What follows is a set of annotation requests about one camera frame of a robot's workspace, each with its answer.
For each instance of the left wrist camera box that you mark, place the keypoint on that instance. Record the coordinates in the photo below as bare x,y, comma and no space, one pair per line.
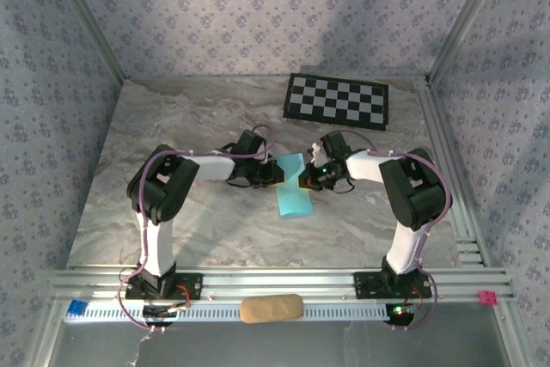
266,157

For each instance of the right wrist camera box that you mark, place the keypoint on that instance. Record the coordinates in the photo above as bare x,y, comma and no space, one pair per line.
317,151

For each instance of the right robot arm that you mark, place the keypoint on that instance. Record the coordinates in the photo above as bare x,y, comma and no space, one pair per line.
412,195

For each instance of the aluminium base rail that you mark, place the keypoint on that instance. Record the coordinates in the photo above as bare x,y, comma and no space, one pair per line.
279,281

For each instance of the small pink block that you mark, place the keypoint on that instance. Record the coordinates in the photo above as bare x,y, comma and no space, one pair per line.
488,297

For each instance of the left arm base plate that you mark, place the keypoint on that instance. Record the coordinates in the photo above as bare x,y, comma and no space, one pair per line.
189,287

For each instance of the black white checkerboard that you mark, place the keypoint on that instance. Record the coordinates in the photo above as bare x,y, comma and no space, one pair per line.
336,101

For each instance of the light blue cloth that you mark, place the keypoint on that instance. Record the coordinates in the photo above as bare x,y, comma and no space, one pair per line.
294,203

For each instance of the tan oblong sponge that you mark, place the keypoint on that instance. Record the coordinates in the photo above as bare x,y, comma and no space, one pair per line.
271,308

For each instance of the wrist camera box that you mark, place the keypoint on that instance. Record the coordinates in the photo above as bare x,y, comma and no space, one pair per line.
266,157
317,151

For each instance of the aluminium corner post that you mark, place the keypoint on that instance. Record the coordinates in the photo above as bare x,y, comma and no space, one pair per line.
464,19
91,23

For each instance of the aluminium side rail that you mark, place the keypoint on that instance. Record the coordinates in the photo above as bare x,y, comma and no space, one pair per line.
436,126

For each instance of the small blue block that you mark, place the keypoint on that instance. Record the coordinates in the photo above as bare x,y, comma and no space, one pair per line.
77,307

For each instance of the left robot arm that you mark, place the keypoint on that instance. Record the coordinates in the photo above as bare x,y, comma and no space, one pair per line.
157,186

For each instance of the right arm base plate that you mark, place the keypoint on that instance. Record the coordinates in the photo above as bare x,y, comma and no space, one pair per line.
365,285

